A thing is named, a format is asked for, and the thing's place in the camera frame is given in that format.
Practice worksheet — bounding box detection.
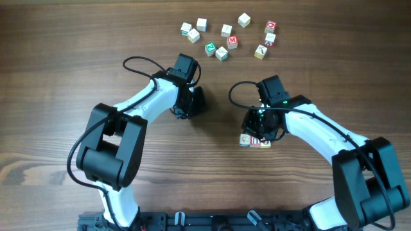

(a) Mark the yellow letter S block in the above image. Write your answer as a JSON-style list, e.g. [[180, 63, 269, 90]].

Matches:
[[238, 13, 251, 28]]

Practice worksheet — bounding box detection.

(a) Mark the red letter U block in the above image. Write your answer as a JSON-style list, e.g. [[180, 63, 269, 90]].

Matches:
[[250, 137, 261, 148]]

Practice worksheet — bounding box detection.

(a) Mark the soccer ball yellow block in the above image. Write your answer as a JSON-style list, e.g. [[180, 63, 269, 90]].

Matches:
[[260, 141, 271, 148]]

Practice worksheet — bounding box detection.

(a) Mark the green letter Z block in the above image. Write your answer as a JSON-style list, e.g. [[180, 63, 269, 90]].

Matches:
[[205, 42, 216, 56]]

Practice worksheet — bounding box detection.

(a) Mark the yellow edged letter block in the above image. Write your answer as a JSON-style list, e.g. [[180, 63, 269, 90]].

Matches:
[[187, 28, 200, 43]]

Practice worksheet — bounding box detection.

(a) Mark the blue edged white block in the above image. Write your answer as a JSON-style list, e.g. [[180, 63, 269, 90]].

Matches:
[[197, 18, 207, 31]]

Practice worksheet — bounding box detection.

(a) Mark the red letter Q block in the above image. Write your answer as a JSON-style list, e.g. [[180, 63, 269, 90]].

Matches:
[[265, 21, 277, 33]]

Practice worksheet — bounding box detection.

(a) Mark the green edged white block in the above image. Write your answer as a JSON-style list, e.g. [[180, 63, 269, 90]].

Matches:
[[221, 24, 232, 37]]

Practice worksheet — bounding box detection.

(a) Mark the yellow bottle picture block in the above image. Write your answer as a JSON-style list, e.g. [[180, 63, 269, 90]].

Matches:
[[254, 45, 268, 60]]

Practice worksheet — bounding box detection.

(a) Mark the red letter A block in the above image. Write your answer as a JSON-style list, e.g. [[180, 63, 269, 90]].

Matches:
[[264, 33, 276, 47]]

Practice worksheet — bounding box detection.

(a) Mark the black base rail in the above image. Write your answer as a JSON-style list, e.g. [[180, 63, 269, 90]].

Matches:
[[76, 210, 309, 231]]

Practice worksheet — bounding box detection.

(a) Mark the blue letter H block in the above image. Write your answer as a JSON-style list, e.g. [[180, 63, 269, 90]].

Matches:
[[239, 133, 251, 147]]

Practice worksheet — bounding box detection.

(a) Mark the teal edged white block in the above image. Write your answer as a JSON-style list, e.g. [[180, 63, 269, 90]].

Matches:
[[180, 22, 193, 36]]

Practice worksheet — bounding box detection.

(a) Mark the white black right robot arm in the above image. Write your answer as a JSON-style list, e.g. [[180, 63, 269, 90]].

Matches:
[[243, 96, 410, 230]]

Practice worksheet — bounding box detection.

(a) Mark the green letter V block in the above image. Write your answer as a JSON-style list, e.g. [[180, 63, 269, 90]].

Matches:
[[215, 46, 229, 62]]

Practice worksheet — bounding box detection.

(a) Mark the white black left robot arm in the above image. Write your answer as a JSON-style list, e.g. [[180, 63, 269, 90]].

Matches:
[[69, 71, 206, 230]]

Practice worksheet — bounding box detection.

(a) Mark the red letter M block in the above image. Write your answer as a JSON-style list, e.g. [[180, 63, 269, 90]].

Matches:
[[227, 35, 238, 49]]

